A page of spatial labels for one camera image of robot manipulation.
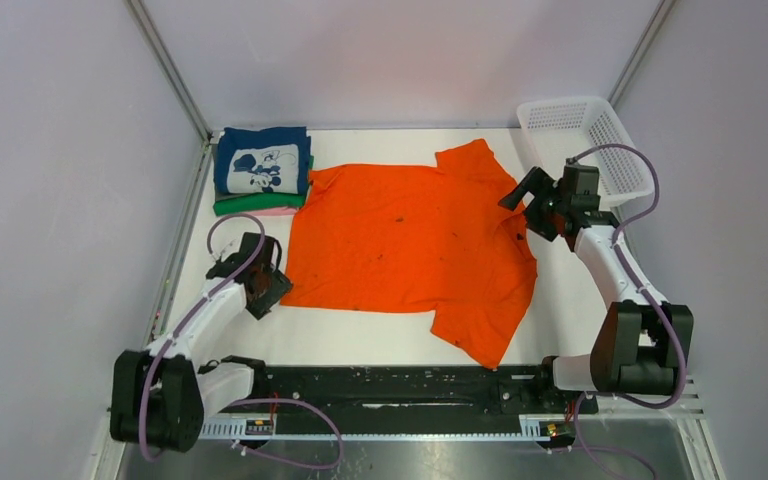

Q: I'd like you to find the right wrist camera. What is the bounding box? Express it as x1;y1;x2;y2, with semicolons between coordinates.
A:
559;163;600;197

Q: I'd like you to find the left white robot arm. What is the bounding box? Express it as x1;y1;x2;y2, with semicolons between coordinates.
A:
109;232;292;452

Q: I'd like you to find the white slotted cable duct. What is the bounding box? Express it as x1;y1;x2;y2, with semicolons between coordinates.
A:
198;410;574;442

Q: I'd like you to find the folded pink t shirt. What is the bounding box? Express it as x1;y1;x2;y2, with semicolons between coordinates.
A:
251;207;299;217

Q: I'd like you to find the aluminium frame post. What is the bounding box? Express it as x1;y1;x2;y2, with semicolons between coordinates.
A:
124;0;212;142
607;0;678;108

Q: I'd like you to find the white plastic basket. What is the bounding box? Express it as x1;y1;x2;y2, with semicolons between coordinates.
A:
516;96;654;209

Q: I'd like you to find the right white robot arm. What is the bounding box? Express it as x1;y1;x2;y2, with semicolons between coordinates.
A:
498;163;694;412

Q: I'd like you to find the right aluminium frame post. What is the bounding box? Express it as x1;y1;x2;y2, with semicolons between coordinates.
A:
607;0;678;108

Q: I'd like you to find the folded blue printed t shirt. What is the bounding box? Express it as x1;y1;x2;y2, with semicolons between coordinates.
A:
214;127;312;195

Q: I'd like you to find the left aluminium frame post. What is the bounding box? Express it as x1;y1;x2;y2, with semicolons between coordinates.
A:
124;0;212;142

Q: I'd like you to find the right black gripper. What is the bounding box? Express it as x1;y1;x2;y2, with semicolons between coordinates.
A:
498;166;570;242

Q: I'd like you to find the orange t shirt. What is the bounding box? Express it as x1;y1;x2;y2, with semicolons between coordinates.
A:
283;139;538;368

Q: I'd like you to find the folded green t shirt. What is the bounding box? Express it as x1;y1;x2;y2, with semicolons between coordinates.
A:
212;153;307;216

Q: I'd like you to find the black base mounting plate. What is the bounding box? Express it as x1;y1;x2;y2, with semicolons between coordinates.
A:
215;365;578;426

